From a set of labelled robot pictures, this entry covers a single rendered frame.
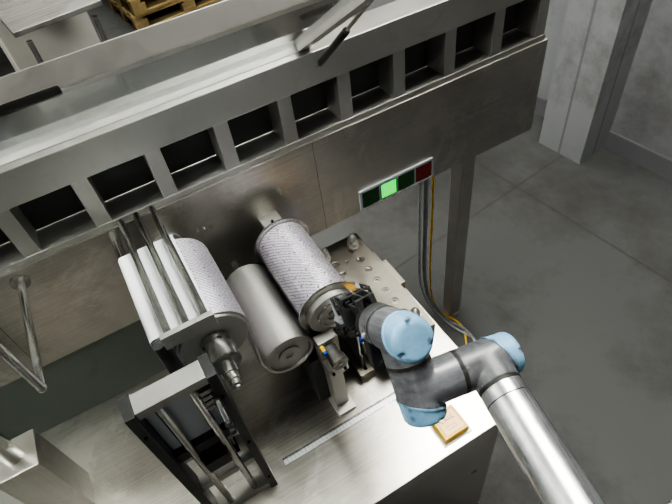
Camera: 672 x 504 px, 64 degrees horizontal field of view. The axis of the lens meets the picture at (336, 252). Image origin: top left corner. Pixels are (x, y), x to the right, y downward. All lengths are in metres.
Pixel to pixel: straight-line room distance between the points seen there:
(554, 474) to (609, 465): 1.62
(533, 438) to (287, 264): 0.64
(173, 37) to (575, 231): 2.74
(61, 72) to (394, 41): 0.85
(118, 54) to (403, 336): 0.53
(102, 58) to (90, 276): 0.77
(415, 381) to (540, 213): 2.42
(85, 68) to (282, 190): 0.79
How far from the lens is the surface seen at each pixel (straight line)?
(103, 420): 1.66
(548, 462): 0.87
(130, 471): 1.56
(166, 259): 1.14
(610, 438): 2.54
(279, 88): 1.22
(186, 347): 1.09
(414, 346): 0.84
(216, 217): 1.32
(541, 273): 2.93
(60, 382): 1.58
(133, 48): 0.65
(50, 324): 1.41
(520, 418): 0.89
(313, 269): 1.19
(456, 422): 1.42
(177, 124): 1.17
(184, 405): 1.04
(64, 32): 4.69
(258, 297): 1.27
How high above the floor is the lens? 2.22
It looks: 48 degrees down
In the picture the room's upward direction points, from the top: 10 degrees counter-clockwise
